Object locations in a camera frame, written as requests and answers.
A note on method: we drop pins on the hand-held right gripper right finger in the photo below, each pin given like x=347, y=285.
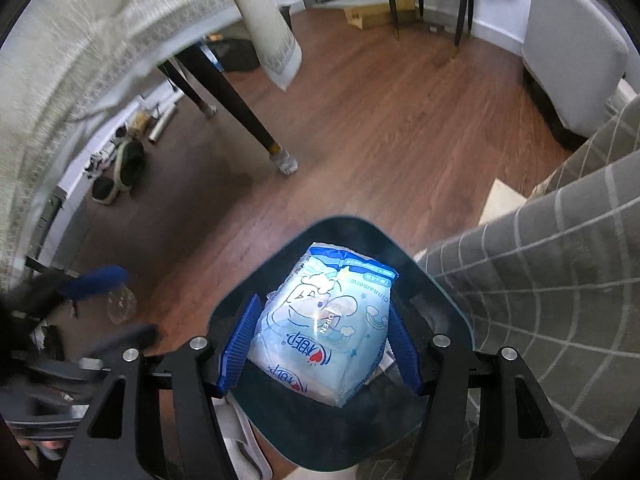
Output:
x=405, y=355

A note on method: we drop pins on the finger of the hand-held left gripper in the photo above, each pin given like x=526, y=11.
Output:
x=95, y=281

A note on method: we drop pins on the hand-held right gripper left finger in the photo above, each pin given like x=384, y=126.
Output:
x=240, y=345

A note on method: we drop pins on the clear plastic wrapper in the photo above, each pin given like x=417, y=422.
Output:
x=121, y=306

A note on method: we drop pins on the blue tissue packet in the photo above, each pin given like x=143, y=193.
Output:
x=320, y=330

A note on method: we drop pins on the dark trash bin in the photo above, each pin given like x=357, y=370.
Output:
x=320, y=425

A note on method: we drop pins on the black and beige slipper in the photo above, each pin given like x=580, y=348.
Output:
x=103, y=190
x=130, y=165

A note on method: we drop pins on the silver foil roll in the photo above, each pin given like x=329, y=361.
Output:
x=162, y=125

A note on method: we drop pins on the beige cardboard sheet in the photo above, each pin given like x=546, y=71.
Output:
x=500, y=202

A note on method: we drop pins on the dark wooden table leg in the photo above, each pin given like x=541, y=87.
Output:
x=235, y=105

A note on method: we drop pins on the beige tablecloth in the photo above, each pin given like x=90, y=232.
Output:
x=100, y=35

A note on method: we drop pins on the black storage box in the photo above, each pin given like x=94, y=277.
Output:
x=235, y=55

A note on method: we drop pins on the grey armchair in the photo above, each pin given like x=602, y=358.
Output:
x=570, y=55

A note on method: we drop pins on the cardboard box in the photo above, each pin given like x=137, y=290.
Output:
x=375, y=12

